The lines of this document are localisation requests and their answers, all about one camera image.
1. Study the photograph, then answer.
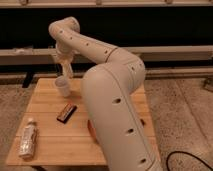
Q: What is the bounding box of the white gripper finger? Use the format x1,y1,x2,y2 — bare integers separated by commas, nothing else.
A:
62,63,73,78

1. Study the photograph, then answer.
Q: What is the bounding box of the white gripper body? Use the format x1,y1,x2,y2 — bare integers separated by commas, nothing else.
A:
54,43,73,64

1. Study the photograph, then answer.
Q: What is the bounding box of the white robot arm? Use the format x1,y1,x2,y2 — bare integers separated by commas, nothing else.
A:
49,17,163,171

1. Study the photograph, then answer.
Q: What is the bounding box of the white ceramic cup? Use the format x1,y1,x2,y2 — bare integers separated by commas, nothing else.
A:
54,76,70,97

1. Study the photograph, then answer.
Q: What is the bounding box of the dark snack bar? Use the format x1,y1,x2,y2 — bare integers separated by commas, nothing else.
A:
57,103,77,124

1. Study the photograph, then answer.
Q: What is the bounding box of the orange bowl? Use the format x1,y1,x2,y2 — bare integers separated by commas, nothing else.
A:
87,120,97,141

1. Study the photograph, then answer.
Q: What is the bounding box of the wooden table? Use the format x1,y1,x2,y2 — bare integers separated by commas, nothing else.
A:
5,77,161,167

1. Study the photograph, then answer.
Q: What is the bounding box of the long grey shelf rail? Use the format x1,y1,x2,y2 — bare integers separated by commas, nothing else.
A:
0,45,213,65

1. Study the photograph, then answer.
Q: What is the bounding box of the black cable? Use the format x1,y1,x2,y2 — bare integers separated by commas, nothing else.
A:
165,150,213,171

